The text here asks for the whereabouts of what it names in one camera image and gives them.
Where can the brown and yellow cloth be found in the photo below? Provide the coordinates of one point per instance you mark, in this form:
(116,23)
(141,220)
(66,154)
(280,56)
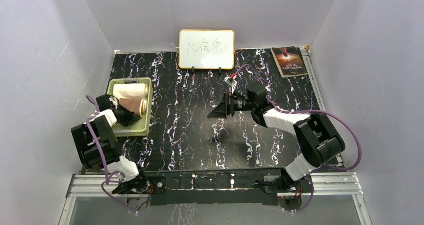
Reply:
(138,106)

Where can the small framed whiteboard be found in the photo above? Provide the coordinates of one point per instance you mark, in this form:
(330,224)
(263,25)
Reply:
(206,49)

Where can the dark paperback book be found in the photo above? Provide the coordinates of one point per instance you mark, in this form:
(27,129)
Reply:
(289,61)

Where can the aluminium base frame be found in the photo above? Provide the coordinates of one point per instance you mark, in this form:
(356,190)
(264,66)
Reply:
(224,198)

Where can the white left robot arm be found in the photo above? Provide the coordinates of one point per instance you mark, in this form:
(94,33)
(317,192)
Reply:
(96,143)

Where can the green perforated plastic basket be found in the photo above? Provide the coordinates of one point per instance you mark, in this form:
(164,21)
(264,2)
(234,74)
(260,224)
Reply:
(140,128)

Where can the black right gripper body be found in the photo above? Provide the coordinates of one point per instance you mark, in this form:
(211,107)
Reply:
(242,103)

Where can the white towel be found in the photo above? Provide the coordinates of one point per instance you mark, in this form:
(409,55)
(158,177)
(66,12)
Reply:
(131,91)

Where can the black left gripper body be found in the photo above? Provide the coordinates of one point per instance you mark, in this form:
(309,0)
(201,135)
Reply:
(116,108)

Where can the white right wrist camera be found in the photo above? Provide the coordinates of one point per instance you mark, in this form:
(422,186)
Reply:
(231,81)

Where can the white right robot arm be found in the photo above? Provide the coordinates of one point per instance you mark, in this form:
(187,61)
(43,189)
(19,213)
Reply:
(318,139)

